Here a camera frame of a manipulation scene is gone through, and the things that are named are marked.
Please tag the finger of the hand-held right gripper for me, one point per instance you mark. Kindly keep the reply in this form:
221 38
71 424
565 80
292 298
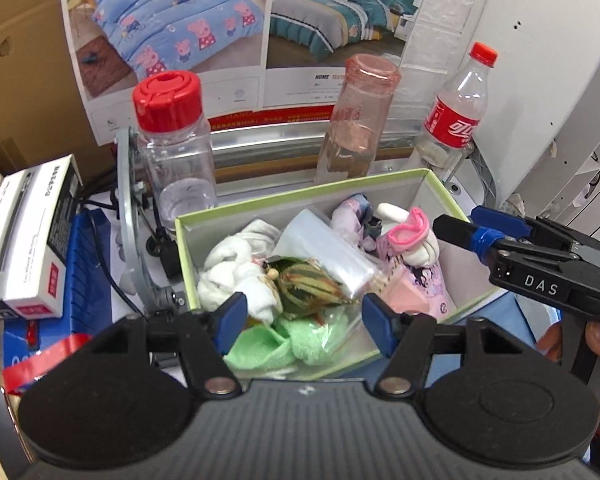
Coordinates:
500 222
460 235

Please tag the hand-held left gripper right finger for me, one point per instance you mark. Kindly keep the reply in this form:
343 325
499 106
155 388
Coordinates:
377 320

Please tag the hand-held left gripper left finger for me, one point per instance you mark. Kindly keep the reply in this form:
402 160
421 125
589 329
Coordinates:
232 320

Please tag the white towel with duck print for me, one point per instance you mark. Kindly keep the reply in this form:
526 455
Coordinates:
230 270

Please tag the pink printed cloth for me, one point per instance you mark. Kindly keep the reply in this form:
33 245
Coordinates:
420 290

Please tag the green cardboard box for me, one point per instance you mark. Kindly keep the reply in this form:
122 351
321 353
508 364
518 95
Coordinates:
425 195

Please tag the green towel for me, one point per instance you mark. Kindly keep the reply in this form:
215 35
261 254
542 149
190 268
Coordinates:
300 342

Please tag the green striped bag item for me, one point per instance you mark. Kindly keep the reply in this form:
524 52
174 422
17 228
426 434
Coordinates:
305 285

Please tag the clear zip bag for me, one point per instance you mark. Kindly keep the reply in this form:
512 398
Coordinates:
325 255

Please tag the person's right hand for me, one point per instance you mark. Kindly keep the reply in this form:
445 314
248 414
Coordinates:
550 345

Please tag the white plush toy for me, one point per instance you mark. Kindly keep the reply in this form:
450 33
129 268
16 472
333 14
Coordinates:
420 250

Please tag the blue mat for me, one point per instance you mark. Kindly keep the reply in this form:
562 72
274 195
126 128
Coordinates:
510 320

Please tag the soda bottle with red label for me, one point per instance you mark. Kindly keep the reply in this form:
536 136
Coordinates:
452 120

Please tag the blue sealer machine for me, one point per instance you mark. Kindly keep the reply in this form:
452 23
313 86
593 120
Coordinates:
87 280

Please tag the pink transparent bottle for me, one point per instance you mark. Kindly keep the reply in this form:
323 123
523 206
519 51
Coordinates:
355 120

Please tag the clear jar with red lid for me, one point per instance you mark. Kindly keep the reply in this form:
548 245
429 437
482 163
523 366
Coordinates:
180 160

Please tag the silver sealer bar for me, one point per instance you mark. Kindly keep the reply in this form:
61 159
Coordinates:
270 150

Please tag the red tape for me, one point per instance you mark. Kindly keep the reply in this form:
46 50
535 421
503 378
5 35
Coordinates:
35 365

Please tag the white box with red label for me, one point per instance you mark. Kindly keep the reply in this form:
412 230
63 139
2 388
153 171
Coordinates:
25 240

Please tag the smartphone in clear case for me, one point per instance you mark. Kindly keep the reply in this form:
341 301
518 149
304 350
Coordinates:
0 425

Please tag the brown cardboard box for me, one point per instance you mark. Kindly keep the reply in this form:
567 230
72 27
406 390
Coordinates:
25 70

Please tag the bedding wall poster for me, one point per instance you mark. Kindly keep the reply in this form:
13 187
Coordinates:
180 35

